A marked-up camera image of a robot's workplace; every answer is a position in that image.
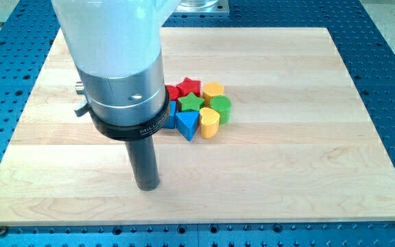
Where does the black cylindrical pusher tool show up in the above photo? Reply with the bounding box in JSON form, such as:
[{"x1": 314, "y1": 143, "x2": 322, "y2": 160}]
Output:
[{"x1": 125, "y1": 136, "x2": 160, "y2": 191}]

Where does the green cylinder block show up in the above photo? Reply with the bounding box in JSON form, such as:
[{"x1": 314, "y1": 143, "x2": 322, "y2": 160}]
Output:
[{"x1": 210, "y1": 95, "x2": 232, "y2": 125}]

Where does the yellow heart block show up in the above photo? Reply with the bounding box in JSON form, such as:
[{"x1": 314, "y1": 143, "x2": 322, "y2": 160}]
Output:
[{"x1": 200, "y1": 107, "x2": 220, "y2": 139}]

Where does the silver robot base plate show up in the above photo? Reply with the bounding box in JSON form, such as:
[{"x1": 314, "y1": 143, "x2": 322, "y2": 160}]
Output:
[{"x1": 173, "y1": 0, "x2": 230, "y2": 16}]

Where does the blue triangle block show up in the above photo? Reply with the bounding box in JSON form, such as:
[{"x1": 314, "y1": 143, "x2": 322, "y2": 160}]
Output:
[{"x1": 176, "y1": 111, "x2": 200, "y2": 141}]

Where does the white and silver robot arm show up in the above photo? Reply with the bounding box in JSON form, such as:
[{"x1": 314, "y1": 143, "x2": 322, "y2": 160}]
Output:
[{"x1": 52, "y1": 0, "x2": 180, "y2": 141}]

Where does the wooden board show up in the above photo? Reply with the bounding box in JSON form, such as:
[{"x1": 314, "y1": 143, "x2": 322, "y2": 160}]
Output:
[{"x1": 0, "y1": 27, "x2": 395, "y2": 226}]

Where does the red circle block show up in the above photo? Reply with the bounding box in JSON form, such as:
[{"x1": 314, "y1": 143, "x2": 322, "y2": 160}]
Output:
[{"x1": 166, "y1": 85, "x2": 181, "y2": 101}]

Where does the green star block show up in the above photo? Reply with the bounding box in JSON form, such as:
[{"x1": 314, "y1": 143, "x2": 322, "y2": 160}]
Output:
[{"x1": 178, "y1": 93, "x2": 204, "y2": 112}]

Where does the red star block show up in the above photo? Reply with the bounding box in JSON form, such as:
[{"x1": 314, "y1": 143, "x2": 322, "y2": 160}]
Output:
[{"x1": 176, "y1": 77, "x2": 201, "y2": 97}]

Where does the blue cube block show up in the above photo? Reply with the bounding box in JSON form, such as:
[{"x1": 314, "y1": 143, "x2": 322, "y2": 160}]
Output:
[{"x1": 163, "y1": 101, "x2": 177, "y2": 129}]

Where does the yellow hexagon block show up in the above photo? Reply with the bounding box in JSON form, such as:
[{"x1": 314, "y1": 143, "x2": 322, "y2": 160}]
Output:
[{"x1": 202, "y1": 82, "x2": 224, "y2": 106}]

